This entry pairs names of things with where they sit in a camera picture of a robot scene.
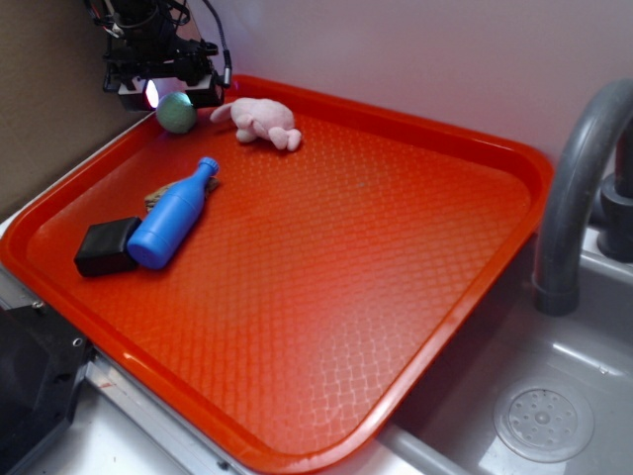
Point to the blue plastic bottle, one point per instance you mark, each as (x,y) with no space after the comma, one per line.
(158,237)

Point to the black rectangular block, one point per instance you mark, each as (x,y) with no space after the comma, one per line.
(103,250)

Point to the dark faucet handle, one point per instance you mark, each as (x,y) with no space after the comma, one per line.
(615,240)

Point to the green textured ball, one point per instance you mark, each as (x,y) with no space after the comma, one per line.
(176,113)

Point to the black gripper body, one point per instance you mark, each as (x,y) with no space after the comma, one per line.
(144,43)

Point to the pink plush toy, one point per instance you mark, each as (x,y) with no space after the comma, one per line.
(260,119)

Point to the grey toy faucet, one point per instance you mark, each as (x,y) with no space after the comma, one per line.
(588,157)

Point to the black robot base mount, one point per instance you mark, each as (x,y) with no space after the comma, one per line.
(43,364)

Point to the sink drain cover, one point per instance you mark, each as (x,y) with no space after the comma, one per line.
(543,420)

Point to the red plastic tray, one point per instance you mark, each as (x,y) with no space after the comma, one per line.
(316,286)

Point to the grey sink basin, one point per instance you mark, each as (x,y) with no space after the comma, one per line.
(445,425)

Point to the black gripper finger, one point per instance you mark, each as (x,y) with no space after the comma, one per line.
(139,95)
(208,93)

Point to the small brown object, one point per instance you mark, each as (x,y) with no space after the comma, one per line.
(151,199)

